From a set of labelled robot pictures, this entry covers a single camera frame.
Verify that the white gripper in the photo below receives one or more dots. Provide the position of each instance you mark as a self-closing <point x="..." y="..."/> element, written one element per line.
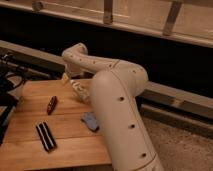
<point x="72" y="71"/>

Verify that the white bottle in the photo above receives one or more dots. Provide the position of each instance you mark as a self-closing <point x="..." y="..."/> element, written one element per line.
<point x="81" y="91"/>

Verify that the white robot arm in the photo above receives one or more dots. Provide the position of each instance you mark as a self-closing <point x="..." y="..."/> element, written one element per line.
<point x="113" y="89"/>

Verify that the black equipment at left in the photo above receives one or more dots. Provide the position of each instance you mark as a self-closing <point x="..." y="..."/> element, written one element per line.
<point x="10" y="79"/>

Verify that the wooden table board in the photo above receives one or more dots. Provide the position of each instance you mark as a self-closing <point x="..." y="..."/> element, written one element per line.
<point x="77" y="146"/>

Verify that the black white striped case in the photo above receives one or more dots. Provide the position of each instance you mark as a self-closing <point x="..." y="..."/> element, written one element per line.
<point x="46" y="137"/>

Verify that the metal rail frame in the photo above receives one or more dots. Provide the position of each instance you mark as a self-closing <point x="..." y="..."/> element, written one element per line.
<point x="189" y="21"/>

